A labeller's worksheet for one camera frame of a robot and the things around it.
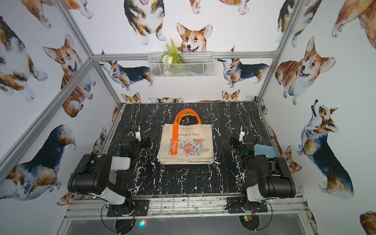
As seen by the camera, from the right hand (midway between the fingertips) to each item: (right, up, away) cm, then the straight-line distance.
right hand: (238, 133), depth 93 cm
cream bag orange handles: (-33, -6, +4) cm, 34 cm away
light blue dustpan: (+23, -13, +5) cm, 27 cm away
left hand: (-61, +1, +2) cm, 61 cm away
